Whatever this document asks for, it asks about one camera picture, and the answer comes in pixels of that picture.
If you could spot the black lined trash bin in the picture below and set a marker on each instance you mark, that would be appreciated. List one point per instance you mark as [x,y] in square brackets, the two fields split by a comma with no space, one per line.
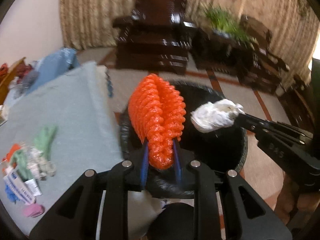
[221,150]

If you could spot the orange foam net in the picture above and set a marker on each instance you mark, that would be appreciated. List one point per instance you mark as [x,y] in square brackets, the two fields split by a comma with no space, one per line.
[157,113]
[5,163]

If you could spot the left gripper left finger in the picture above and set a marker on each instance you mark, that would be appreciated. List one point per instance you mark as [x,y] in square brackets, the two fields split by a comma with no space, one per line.
[96,200]

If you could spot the knotted green glove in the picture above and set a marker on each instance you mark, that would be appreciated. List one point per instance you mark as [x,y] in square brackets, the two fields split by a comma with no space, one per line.
[44,139]

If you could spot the white tissue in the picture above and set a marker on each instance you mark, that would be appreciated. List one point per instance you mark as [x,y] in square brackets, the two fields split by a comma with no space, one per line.
[210,116]

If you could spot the blue patterned table cloth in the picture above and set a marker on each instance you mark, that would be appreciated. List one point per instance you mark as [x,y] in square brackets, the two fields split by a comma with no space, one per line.
[53,66]

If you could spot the red apples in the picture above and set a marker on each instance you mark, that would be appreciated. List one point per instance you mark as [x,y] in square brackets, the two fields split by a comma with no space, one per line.
[23,70]

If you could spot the potted green plant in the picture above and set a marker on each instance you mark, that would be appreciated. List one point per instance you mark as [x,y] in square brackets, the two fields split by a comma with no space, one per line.
[223,22]

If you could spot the blue crumpled wrapper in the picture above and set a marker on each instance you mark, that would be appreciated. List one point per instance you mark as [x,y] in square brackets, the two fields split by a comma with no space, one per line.
[10,195]

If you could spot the dark wooden armchair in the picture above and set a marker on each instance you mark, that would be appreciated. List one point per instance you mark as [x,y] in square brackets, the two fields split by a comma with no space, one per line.
[155,37]
[260,69]

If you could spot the grey table cloth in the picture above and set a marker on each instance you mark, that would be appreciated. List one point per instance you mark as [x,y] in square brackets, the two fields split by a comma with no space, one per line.
[87,133]

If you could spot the glass fruit bowl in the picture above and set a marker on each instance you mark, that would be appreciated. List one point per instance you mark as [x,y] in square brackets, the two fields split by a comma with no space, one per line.
[25,83]

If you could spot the wooden cabinet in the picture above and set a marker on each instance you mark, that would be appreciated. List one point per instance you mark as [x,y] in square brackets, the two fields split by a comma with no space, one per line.
[4,88]

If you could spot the dark wooden side table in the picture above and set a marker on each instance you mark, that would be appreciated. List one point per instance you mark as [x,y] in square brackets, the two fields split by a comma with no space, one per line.
[219,52]

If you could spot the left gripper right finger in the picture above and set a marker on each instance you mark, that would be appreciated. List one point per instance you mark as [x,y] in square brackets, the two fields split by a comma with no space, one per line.
[226,199]

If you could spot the beige floral curtain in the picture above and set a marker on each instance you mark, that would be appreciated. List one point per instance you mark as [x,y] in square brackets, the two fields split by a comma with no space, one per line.
[293,24]

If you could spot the red ornament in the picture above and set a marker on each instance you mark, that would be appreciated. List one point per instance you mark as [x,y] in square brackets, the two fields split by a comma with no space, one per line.
[3,70]

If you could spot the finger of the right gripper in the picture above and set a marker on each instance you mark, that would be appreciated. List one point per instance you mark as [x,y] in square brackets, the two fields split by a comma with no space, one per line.
[254,124]
[301,141]

